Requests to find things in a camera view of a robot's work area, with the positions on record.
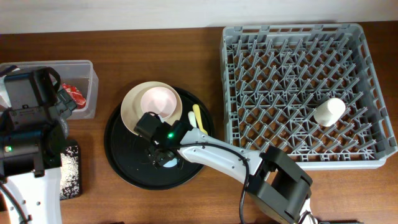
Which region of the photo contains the light blue plastic cup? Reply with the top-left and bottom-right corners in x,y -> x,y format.
162,158 -> 179,168

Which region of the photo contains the pink bowl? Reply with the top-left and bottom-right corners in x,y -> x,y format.
141,86 -> 177,118

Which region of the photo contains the pile of rice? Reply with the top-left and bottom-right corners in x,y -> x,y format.
60,154 -> 80,200

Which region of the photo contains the red candy wrapper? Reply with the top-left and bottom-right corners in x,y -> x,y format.
62,83 -> 86,109

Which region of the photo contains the white plastic cup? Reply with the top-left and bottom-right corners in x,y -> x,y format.
313,98 -> 346,127

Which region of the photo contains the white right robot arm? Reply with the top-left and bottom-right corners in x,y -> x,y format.
134,112 -> 317,223

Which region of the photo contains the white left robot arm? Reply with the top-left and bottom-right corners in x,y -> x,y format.
1,65 -> 77,223

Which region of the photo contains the clear plastic waste bin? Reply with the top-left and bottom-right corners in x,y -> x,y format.
1,60 -> 99,119

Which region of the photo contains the grey dishwasher rack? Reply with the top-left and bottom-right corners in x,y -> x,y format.
220,23 -> 397,170

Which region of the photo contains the black round tray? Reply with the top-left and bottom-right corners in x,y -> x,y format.
104,105 -> 203,190

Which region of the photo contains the white plastic fork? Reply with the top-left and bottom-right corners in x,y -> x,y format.
188,111 -> 197,128

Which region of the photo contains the beige round plate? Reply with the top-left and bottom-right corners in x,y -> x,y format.
121,82 -> 182,135

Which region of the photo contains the yellow plastic fork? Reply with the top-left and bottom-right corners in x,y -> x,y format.
192,104 -> 208,134

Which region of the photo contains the black rectangular food tray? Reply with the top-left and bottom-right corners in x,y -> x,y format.
60,139 -> 82,200

